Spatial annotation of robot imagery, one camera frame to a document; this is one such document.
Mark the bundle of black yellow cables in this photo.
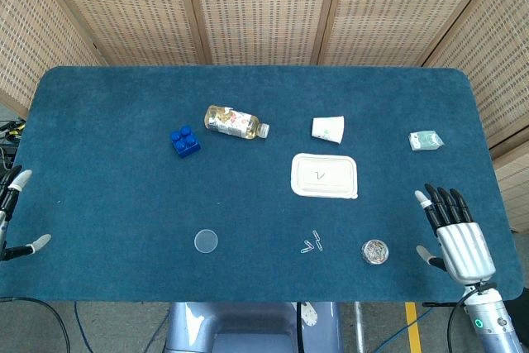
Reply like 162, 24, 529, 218
0, 120, 26, 172

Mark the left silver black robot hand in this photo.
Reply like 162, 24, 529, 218
0, 165, 53, 263

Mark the green white tissue pack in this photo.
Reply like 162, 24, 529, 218
408, 130, 446, 151

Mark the blue grey robot torso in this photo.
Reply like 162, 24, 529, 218
164, 301, 344, 353

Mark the tea bottle with label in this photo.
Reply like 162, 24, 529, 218
203, 104, 270, 140

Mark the round clear paper clip box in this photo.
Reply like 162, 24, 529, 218
360, 239, 389, 265

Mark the black floor cable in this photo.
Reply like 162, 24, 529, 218
0, 295, 71, 353

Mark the round clear plastic lid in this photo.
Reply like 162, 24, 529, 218
193, 228, 219, 254

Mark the woven folding screen panel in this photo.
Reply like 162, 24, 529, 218
181, 0, 344, 67
0, 0, 104, 118
35, 0, 210, 67
489, 119, 529, 234
313, 0, 508, 68
423, 0, 529, 151

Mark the white paper cup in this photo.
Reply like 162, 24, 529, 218
311, 115, 346, 145

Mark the blue floor cable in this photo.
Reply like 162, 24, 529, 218
74, 302, 90, 353

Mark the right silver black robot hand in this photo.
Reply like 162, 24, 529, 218
414, 182, 497, 286

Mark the blue building block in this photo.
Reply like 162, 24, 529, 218
169, 124, 203, 160

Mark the white perforated bracket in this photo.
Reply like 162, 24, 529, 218
299, 302, 319, 329

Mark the blue felt table cover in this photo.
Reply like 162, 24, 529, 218
0, 65, 524, 303

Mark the white lidded lunch box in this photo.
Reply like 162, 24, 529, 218
290, 152, 360, 200

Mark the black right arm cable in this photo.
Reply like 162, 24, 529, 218
447, 282, 499, 340

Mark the metal table leg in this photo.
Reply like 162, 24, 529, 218
354, 302, 367, 353

